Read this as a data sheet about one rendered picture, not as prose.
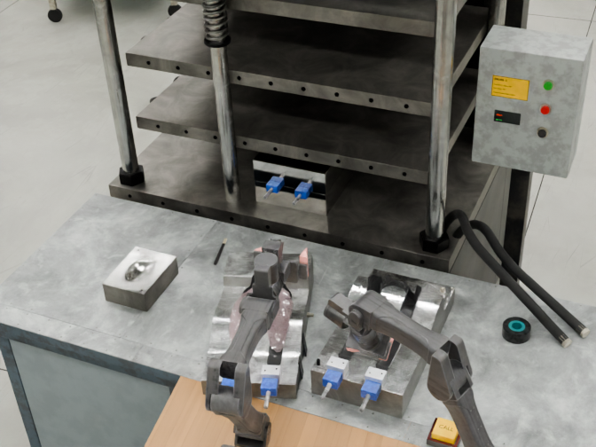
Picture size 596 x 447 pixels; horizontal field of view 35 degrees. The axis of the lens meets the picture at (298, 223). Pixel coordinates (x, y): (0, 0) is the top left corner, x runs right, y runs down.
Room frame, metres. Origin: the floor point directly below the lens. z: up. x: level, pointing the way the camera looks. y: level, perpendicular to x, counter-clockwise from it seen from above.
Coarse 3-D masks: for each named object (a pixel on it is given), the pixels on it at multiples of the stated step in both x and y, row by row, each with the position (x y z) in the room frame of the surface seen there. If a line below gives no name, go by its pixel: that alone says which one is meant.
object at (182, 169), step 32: (160, 160) 3.10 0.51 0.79; (192, 160) 3.09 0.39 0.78; (448, 160) 2.99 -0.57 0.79; (128, 192) 2.91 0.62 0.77; (160, 192) 2.87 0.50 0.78; (192, 192) 2.86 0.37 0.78; (224, 192) 2.85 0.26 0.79; (352, 192) 2.81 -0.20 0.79; (384, 192) 2.80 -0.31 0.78; (416, 192) 2.79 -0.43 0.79; (448, 192) 2.78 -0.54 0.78; (480, 192) 2.77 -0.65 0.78; (256, 224) 2.69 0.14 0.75; (288, 224) 2.64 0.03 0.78; (320, 224) 2.63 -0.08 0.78; (352, 224) 2.62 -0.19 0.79; (384, 224) 2.61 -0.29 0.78; (416, 224) 2.60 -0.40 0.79; (384, 256) 2.49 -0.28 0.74; (416, 256) 2.44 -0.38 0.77; (448, 256) 2.41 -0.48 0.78
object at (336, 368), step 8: (336, 360) 1.83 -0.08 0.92; (344, 360) 1.83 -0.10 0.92; (328, 368) 1.82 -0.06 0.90; (336, 368) 1.81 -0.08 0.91; (344, 368) 1.80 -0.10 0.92; (328, 376) 1.79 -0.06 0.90; (336, 376) 1.79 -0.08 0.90; (344, 376) 1.80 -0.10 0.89; (328, 384) 1.77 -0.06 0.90; (336, 384) 1.76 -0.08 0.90
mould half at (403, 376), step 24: (360, 288) 2.10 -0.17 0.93; (384, 288) 2.10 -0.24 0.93; (432, 288) 2.17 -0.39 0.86; (432, 312) 1.99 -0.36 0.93; (336, 336) 1.96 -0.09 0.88; (360, 360) 1.85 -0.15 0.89; (408, 360) 1.85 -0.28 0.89; (312, 384) 1.83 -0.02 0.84; (360, 384) 1.77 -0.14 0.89; (408, 384) 1.76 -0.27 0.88; (384, 408) 1.74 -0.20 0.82
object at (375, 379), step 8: (368, 368) 1.80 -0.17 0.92; (376, 368) 1.79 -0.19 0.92; (368, 376) 1.77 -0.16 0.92; (376, 376) 1.77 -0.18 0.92; (384, 376) 1.76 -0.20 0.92; (368, 384) 1.75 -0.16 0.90; (376, 384) 1.75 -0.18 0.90; (384, 384) 1.77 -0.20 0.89; (368, 392) 1.72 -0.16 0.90; (376, 392) 1.72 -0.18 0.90; (368, 400) 1.71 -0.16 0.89; (360, 408) 1.68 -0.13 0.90
